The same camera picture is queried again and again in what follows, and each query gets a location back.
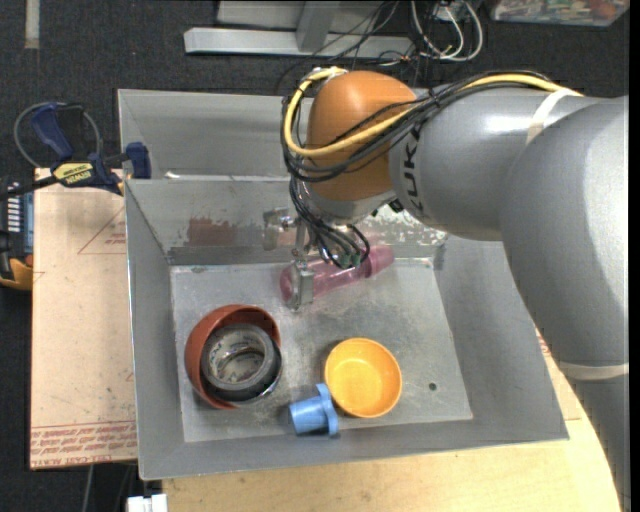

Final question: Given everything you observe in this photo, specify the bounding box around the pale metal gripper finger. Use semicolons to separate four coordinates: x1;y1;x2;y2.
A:
289;264;316;311
262;208;297;251

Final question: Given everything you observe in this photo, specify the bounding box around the pink clear plastic bottle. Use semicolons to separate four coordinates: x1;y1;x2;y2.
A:
279;244;396;304

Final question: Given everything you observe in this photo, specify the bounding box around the grey metal bin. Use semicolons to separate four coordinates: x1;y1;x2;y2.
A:
117;88;570;481

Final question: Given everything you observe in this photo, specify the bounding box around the yellow-orange bowl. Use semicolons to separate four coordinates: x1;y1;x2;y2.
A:
324;337;404;420

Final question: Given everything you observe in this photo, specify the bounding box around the red-brown bowl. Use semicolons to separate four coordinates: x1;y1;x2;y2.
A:
184;304;283;411

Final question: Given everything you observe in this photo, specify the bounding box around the grey tape roll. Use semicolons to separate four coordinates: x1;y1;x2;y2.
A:
200;323;284;403

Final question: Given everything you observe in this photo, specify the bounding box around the blue flanged plastic cap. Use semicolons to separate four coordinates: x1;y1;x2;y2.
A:
288;382;341;438

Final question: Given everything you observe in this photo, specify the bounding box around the brown cardboard board, red print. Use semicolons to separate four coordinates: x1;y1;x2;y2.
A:
29;167;139;471

